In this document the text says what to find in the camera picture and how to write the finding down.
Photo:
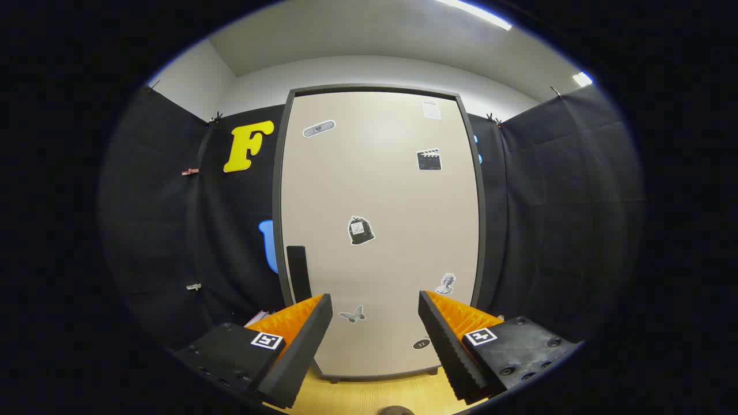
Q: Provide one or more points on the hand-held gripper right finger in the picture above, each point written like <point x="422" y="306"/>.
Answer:
<point x="450" y="351"/>

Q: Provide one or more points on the small ceiling light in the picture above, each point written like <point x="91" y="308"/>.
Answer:
<point x="582" y="79"/>

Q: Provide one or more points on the black backdrop cloth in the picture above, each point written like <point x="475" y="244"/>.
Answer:
<point x="548" y="202"/>

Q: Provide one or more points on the white book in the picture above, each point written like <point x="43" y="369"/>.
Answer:
<point x="258" y="318"/>

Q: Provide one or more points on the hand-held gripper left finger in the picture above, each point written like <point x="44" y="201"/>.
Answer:
<point x="305" y="351"/>

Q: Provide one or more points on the long ceiling light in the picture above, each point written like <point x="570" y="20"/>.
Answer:
<point x="475" y="12"/>

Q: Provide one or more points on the grey shoe cabinet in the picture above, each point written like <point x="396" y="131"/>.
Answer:
<point x="281" y="173"/>

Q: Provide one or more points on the beige shoe cabinet door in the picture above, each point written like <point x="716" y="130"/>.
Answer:
<point x="380" y="184"/>

